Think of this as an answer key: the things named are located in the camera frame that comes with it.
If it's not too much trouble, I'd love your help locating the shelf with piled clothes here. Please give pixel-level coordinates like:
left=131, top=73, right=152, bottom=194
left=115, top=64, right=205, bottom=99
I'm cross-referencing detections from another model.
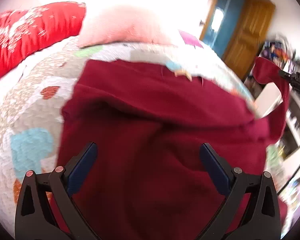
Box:
left=261, top=34, right=300, bottom=73

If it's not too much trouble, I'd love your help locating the pink ribbed pillow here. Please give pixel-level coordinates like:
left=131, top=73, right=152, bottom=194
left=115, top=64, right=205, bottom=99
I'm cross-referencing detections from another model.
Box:
left=77, top=5, right=178, bottom=48

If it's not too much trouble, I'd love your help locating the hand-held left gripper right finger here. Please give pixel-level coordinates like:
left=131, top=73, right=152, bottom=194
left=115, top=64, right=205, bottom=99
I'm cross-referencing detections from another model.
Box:
left=196, top=143, right=282, bottom=240

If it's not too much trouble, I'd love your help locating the white desk unit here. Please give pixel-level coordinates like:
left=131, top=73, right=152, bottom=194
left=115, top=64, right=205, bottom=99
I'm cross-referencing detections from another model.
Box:
left=254, top=80, right=300, bottom=197

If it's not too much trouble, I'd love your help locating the heart patchwork quilt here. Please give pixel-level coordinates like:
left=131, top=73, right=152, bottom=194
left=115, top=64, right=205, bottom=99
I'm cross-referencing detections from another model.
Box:
left=0, top=36, right=299, bottom=234

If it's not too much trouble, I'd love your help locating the dark red sweater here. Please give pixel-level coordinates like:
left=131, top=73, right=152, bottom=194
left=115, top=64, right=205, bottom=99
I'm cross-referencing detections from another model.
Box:
left=50, top=56, right=290, bottom=240

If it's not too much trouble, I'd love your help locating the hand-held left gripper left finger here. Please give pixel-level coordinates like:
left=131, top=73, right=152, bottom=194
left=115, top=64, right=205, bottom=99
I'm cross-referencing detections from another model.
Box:
left=14, top=142, right=102, bottom=240

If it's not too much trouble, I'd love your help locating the purple cloth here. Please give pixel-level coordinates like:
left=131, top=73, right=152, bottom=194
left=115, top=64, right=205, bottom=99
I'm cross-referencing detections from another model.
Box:
left=179, top=29, right=205, bottom=49

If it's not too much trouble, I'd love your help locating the blue glass door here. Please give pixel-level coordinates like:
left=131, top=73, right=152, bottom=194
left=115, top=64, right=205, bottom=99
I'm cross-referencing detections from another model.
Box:
left=202, top=0, right=246, bottom=58

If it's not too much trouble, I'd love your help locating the red patterned pillow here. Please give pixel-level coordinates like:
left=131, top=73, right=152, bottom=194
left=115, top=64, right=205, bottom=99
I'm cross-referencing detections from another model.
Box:
left=0, top=1, right=87, bottom=85

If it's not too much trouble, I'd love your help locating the wooden door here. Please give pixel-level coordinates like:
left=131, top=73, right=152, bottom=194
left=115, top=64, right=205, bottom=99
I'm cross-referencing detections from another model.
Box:
left=224, top=0, right=276, bottom=80

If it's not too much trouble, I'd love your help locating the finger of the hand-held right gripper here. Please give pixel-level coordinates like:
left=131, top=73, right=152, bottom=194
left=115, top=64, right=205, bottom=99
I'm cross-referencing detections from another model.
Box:
left=278, top=69, right=296, bottom=80

